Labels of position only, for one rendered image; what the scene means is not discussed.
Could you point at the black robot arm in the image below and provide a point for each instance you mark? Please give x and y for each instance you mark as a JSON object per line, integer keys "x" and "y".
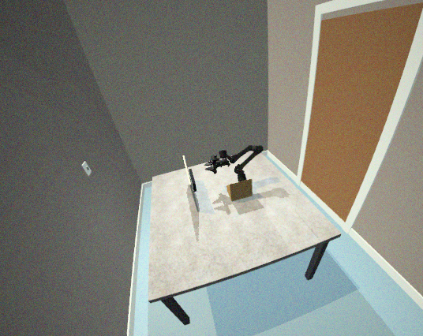
{"x": 238, "y": 169}

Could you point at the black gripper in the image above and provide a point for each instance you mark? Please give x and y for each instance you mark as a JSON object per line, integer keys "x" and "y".
{"x": 213, "y": 164}

